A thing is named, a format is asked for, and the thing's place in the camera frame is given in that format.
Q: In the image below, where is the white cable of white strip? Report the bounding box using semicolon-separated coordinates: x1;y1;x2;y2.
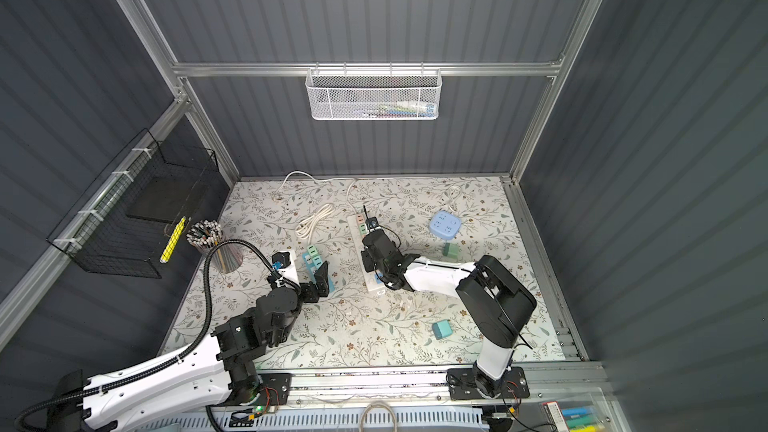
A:
269;169;361;214

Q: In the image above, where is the coiled white cable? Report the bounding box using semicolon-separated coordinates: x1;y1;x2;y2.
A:
293;200;337;241

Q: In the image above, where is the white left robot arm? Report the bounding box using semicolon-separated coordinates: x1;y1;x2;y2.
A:
14;239;330;431

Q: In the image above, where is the green plug adapter right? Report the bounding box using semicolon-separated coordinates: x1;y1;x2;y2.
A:
442;242;461;260

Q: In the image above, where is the black wire mesh basket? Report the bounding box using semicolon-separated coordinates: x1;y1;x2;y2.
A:
47;133;219;279

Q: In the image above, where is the white wire mesh basket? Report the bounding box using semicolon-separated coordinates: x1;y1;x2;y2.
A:
305;70;443;121

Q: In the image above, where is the clear box of markers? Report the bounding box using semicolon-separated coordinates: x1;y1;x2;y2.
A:
541;401;612;432

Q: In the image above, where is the teal power strip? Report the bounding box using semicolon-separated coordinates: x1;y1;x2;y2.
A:
302;245;335;292

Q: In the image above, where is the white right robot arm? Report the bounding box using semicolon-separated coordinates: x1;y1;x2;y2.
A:
361;228;537;398

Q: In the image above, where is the teal plug adapter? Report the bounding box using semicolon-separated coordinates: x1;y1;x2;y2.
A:
307;255;323;270

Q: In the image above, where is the white multicolour power strip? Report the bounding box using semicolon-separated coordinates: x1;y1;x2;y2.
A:
346;214;387;296

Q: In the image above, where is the blue square power socket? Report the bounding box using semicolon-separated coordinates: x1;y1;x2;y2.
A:
428;210;462;241

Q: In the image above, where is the pencil cup holder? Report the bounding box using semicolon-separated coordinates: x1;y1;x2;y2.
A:
186;220;243;274

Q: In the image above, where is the yellow marker pen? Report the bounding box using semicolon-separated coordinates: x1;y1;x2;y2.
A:
160;216;187;264

